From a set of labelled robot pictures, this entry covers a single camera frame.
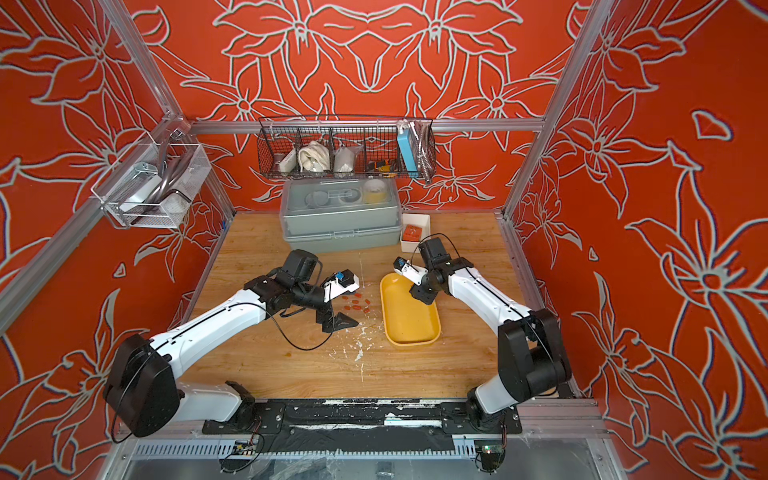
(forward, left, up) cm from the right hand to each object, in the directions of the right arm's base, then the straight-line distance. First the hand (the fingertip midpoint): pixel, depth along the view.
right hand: (416, 284), depth 88 cm
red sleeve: (-4, +19, -9) cm, 21 cm away
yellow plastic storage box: (-8, +2, -9) cm, 12 cm away
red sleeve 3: (-1, +15, -9) cm, 18 cm away
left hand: (-10, +17, +6) cm, 21 cm away
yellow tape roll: (+32, +13, +9) cm, 36 cm away
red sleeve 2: (-4, +15, -9) cm, 18 cm away
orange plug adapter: (+22, 0, -2) cm, 22 cm away
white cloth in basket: (+28, +31, +25) cm, 49 cm away
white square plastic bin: (+30, -3, -4) cm, 31 cm away
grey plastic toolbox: (+19, +25, +11) cm, 33 cm away
